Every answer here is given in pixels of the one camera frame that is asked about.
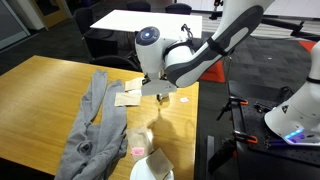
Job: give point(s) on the white object at corner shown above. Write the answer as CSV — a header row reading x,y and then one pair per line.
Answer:
x,y
138,138

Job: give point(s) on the grey metal bar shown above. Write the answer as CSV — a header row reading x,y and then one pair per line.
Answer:
x,y
210,156

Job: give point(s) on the grey trousers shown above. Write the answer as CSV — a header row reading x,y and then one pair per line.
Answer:
x,y
106,133

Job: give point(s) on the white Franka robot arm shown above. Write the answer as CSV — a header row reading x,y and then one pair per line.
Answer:
x,y
186,63

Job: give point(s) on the white meeting table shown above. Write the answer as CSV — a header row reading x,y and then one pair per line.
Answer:
x,y
126,21

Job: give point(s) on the small white paper scrap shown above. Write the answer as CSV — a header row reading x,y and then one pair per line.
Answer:
x,y
184,99

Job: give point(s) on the brown napkin on large plate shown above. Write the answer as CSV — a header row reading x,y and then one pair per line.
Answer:
x,y
160,165

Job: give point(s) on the large white plate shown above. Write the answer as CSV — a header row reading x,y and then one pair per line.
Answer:
x,y
140,173

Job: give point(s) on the flat beige napkin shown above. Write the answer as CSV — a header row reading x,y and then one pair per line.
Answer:
x,y
126,99

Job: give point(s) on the beige napkin on small plate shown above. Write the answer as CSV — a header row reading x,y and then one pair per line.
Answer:
x,y
133,84

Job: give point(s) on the pink sticky note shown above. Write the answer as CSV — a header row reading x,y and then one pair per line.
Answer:
x,y
137,151

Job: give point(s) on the black mounting table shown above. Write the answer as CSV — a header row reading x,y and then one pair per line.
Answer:
x,y
260,163

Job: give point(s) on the wooden door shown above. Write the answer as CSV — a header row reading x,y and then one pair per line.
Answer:
x,y
50,10

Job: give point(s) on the black floor stand base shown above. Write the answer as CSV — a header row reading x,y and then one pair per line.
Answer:
x,y
286,26

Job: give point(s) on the black office chair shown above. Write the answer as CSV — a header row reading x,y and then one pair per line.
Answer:
x,y
96,43
178,8
138,6
113,61

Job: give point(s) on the small black bracket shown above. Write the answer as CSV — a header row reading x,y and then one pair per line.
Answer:
x,y
263,107

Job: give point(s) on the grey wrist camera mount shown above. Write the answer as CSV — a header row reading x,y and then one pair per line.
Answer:
x,y
158,88

